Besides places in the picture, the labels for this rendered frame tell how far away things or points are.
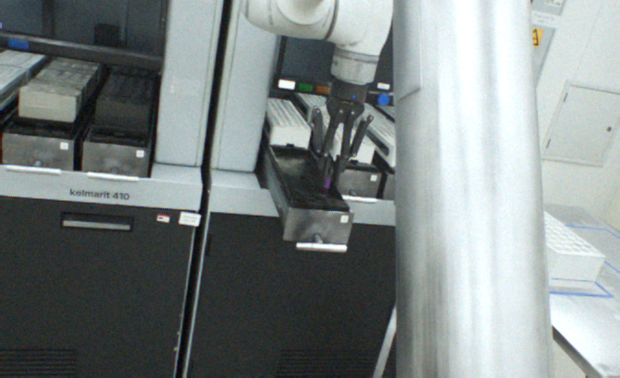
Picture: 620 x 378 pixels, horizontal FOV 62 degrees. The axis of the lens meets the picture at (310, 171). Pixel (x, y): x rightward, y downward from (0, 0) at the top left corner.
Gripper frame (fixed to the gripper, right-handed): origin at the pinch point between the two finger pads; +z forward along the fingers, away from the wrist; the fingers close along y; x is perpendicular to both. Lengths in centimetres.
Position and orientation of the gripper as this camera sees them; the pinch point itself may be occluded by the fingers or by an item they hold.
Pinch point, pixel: (330, 171)
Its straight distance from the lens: 113.1
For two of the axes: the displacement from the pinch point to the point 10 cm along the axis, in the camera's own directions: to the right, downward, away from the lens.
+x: 2.2, 3.8, -9.0
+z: -1.9, 9.2, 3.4
